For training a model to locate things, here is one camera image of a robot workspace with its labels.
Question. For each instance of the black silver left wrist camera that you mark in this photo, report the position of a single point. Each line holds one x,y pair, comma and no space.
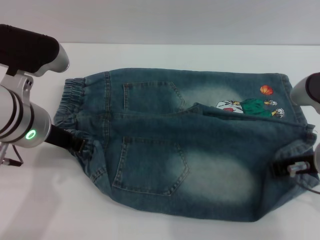
27,47

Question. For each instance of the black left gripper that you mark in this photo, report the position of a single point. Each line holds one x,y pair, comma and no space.
60,140

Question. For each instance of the blue denim shorts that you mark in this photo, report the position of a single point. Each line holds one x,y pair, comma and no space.
175,150

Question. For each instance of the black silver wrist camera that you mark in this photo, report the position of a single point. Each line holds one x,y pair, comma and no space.
27,47
311,90

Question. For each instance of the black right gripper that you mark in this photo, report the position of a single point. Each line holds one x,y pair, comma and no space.
285,166

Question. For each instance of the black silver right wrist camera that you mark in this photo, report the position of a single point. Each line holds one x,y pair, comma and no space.
311,90

